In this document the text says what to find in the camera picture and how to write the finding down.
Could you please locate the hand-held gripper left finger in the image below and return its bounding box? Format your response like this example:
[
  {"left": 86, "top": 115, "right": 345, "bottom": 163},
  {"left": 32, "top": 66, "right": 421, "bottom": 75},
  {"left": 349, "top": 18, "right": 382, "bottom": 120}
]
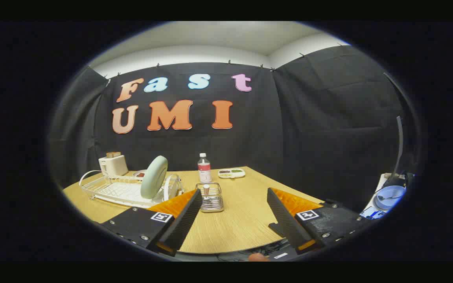
[{"left": 100, "top": 189, "right": 203, "bottom": 257}]

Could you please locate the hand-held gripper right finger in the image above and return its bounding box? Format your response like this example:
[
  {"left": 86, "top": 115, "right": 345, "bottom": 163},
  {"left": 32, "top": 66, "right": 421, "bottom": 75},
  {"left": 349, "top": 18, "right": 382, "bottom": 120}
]
[{"left": 267, "top": 187, "right": 372, "bottom": 255}]

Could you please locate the metal wire basket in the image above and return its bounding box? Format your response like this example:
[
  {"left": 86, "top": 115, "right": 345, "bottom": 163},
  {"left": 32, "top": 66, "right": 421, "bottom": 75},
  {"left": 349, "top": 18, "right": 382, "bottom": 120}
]
[{"left": 195, "top": 182, "right": 224, "bottom": 213}]

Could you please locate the mint green plate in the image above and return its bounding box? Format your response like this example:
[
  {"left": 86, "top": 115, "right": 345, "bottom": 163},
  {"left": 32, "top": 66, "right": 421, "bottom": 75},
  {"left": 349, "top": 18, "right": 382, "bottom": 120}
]
[{"left": 140, "top": 156, "right": 168, "bottom": 200}]

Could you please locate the white wire dish rack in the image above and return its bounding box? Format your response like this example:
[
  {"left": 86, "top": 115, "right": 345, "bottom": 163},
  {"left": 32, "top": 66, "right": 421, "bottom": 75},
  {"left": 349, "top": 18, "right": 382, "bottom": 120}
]
[{"left": 79, "top": 170, "right": 184, "bottom": 209}]

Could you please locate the white sectioned condiment dish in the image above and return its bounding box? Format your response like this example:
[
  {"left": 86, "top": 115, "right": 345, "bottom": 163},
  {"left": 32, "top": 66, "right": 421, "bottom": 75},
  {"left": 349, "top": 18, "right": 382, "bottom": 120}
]
[{"left": 217, "top": 168, "right": 246, "bottom": 179}]

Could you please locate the clear bottle with red label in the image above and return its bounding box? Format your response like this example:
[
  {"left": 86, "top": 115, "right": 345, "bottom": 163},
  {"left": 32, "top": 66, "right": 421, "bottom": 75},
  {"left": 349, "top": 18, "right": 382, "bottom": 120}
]
[{"left": 198, "top": 153, "right": 212, "bottom": 183}]

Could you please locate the white toaster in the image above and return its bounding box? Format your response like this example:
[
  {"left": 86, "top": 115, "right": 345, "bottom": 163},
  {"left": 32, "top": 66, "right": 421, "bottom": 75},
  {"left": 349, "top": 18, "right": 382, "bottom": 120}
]
[{"left": 98, "top": 154, "right": 129, "bottom": 177}]

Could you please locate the black backdrop cloth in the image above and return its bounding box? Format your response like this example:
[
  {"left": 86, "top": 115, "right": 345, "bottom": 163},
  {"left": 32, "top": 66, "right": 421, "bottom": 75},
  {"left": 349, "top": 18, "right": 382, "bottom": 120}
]
[{"left": 48, "top": 45, "right": 420, "bottom": 213}]

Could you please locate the blue bowl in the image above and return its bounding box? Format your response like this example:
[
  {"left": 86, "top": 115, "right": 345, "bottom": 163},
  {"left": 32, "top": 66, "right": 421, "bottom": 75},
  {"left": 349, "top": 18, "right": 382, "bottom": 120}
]
[{"left": 374, "top": 186, "right": 407, "bottom": 210}]

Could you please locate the grey upright pole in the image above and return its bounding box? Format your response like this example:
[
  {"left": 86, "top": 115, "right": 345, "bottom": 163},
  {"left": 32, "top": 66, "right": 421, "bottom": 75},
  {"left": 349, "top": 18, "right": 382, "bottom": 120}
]
[{"left": 396, "top": 116, "right": 404, "bottom": 175}]

